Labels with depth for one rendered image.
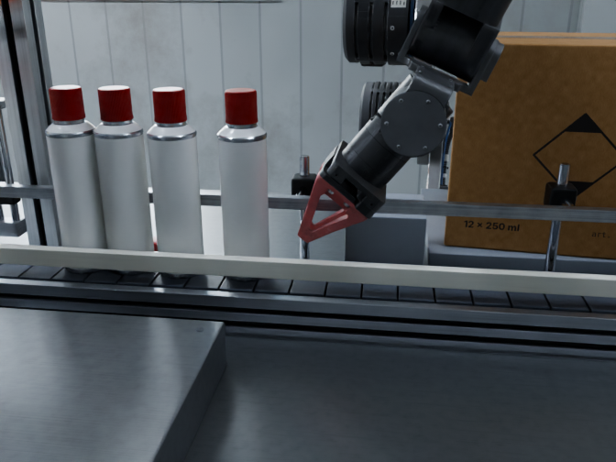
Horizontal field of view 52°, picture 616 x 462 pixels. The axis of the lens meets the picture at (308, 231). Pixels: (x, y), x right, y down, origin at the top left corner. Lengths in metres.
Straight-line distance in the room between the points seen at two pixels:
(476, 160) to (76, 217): 0.50
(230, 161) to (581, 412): 0.41
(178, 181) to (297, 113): 2.54
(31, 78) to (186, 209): 0.30
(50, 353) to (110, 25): 2.97
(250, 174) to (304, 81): 2.52
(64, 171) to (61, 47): 2.94
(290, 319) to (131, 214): 0.21
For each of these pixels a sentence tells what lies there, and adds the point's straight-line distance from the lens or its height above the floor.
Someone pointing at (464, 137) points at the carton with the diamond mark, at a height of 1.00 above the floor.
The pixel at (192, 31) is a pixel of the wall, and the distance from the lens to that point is 3.31.
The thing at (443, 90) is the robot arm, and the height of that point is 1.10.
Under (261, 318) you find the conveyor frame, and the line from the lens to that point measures 0.68.
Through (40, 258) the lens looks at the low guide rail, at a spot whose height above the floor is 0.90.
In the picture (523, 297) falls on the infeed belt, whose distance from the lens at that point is 0.70.
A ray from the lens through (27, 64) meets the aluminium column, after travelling 0.89.
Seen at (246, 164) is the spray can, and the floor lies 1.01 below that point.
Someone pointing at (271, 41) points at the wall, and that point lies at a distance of 3.19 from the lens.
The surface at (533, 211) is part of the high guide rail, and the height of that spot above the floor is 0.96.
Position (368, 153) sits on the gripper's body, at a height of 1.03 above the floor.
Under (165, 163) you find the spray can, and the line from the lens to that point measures 0.68.
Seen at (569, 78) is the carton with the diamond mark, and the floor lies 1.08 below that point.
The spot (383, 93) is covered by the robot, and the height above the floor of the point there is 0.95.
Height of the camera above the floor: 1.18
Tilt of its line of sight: 21 degrees down
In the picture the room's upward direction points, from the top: straight up
